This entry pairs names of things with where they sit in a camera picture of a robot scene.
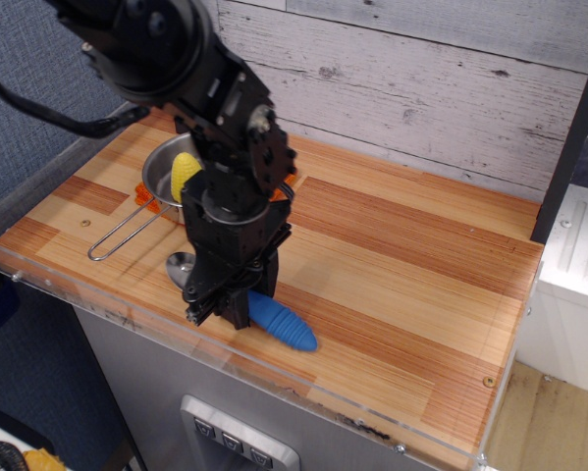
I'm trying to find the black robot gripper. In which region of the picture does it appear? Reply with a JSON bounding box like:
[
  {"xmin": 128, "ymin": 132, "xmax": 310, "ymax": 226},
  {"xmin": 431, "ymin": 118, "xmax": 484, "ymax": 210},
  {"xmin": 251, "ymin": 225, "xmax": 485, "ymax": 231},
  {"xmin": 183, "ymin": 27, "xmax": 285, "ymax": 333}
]
[{"xmin": 182, "ymin": 171, "xmax": 293, "ymax": 330}]

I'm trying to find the blue handled metal spoon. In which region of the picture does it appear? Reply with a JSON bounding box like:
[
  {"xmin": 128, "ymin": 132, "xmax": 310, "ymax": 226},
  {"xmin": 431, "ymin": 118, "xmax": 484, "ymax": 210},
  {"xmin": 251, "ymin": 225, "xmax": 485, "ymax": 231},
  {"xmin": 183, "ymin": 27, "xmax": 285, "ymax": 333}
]
[{"xmin": 165, "ymin": 252, "xmax": 318, "ymax": 352}]

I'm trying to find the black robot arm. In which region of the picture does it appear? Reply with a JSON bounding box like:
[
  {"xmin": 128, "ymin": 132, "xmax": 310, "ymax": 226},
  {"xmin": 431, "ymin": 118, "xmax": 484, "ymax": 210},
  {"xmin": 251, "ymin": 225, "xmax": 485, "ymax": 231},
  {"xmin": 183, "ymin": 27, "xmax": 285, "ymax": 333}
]
[{"xmin": 0, "ymin": 1, "xmax": 296, "ymax": 329}]

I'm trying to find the silver toy fridge cabinet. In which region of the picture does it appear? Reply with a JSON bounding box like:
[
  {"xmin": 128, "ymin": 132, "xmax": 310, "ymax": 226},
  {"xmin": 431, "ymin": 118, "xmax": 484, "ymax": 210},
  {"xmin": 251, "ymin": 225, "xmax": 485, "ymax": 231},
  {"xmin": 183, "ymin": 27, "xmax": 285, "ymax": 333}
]
[{"xmin": 77, "ymin": 310, "xmax": 476, "ymax": 470}]

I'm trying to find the orange knitted cloth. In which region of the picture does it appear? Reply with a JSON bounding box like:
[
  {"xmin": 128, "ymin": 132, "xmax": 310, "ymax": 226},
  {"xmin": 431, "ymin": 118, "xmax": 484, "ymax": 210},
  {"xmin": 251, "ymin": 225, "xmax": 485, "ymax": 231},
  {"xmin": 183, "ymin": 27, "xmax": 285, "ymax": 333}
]
[{"xmin": 134, "ymin": 171, "xmax": 302, "ymax": 225}]

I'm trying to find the yellow toy corn cob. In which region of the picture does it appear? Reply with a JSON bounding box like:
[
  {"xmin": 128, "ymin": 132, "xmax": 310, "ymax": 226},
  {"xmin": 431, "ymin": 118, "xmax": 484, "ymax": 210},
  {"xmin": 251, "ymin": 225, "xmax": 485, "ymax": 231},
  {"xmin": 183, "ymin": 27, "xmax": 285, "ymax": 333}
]
[{"xmin": 171, "ymin": 152, "xmax": 202, "ymax": 203}]

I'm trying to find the grey ice dispenser panel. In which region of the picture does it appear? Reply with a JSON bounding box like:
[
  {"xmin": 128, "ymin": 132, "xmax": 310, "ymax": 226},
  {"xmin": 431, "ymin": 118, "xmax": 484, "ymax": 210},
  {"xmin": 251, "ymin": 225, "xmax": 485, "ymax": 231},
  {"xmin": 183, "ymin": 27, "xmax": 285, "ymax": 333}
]
[{"xmin": 180, "ymin": 394, "xmax": 301, "ymax": 470}]

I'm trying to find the small steel saucepan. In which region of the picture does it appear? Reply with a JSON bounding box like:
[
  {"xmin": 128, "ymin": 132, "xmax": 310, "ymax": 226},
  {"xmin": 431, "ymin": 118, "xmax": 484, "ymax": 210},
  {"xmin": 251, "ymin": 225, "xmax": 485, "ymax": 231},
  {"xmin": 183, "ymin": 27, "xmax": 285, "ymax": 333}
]
[{"xmin": 87, "ymin": 133, "xmax": 197, "ymax": 262}]

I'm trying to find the clear acrylic table guard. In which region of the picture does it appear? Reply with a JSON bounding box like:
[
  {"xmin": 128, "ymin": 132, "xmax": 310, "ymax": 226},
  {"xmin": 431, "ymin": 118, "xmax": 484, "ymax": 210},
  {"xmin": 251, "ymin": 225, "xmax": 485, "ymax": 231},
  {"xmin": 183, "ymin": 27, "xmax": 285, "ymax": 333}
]
[{"xmin": 0, "ymin": 73, "xmax": 545, "ymax": 471}]

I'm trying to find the yellow object bottom left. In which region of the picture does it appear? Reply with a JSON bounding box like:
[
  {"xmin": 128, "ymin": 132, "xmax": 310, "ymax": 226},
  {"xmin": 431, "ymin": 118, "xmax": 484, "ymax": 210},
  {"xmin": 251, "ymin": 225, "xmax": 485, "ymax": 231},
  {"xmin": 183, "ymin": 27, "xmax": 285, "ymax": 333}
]
[{"xmin": 23, "ymin": 448, "xmax": 68, "ymax": 471}]

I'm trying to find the white grooved side counter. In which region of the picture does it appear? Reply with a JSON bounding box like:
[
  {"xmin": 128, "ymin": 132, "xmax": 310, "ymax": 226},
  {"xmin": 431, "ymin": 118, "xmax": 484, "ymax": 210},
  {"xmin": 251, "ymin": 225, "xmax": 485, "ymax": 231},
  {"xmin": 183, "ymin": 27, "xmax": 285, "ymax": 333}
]
[{"xmin": 516, "ymin": 184, "xmax": 588, "ymax": 391}]

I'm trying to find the black vertical post right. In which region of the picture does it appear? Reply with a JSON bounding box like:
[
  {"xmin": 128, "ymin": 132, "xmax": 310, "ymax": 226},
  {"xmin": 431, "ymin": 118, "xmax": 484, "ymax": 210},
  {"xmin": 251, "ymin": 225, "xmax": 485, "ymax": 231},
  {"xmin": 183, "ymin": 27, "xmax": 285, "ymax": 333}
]
[{"xmin": 530, "ymin": 78, "xmax": 588, "ymax": 244}]

